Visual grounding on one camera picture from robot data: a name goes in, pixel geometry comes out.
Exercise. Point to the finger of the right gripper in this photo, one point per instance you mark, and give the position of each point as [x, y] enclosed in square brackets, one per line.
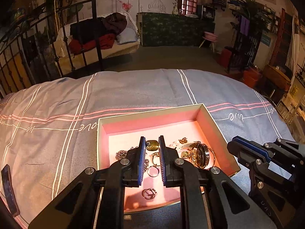
[241, 150]
[259, 149]

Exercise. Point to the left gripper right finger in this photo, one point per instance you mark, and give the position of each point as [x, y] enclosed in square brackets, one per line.
[177, 172]

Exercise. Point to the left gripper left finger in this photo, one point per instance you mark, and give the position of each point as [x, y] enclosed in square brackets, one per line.
[127, 172]

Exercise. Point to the red bucket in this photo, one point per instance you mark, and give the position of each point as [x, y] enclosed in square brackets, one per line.
[251, 77]

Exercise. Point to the wooden box on stool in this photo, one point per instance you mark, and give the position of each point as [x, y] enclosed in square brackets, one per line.
[277, 77]

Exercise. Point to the grey striped bed cover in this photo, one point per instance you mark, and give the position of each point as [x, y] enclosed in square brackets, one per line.
[49, 131]

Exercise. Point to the pink basin on stool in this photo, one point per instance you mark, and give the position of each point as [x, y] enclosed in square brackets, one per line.
[212, 38]

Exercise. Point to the white hanging swing bench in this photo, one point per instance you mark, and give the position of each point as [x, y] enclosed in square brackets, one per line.
[67, 62]

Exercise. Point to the light blue pillow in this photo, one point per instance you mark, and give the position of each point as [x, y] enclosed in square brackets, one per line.
[128, 35]

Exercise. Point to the red cloth pile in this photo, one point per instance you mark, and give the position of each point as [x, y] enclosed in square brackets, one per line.
[105, 42]

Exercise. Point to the green floral covered counter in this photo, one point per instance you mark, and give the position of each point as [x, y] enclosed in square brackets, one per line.
[157, 29]

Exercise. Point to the dark brown clothes pile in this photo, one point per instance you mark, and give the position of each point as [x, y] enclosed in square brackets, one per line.
[89, 29]

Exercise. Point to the white ceramic vase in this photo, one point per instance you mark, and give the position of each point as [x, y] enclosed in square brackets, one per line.
[175, 10]

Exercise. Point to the beige strap wristwatch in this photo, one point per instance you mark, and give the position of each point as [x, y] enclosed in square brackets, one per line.
[198, 153]

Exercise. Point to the black iron bed frame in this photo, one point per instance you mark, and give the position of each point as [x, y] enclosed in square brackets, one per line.
[36, 49]

